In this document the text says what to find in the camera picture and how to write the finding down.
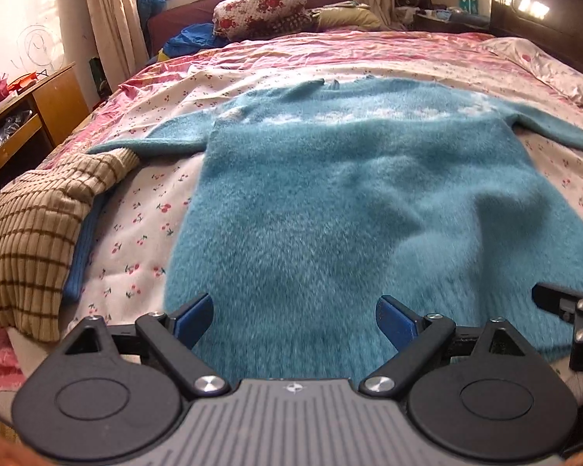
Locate pink cherry print bedsheet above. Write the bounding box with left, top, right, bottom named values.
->
left=0, top=31, right=583, bottom=389

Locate dark nightstand with clutter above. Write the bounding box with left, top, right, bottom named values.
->
left=394, top=0, right=491, bottom=34

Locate red floral rolled quilt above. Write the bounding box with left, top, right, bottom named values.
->
left=213, top=0, right=312, bottom=42

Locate teal fuzzy sweater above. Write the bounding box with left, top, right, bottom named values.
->
left=88, top=76, right=583, bottom=385

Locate beige brown striped sweater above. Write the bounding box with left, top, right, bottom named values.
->
left=0, top=148, right=140, bottom=342

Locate left beige curtain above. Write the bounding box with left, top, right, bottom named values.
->
left=86, top=0, right=148, bottom=90

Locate blue clothing pile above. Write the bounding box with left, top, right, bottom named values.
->
left=158, top=22, right=229, bottom=61

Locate olive yellow pillow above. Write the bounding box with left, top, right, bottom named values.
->
left=314, top=6, right=382, bottom=31

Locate maroon sofa bench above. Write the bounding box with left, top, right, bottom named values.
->
left=147, top=0, right=349, bottom=56

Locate wooden side cabinet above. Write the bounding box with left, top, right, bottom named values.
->
left=0, top=63, right=89, bottom=189

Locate floral white pillow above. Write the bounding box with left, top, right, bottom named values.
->
left=481, top=37, right=583, bottom=108

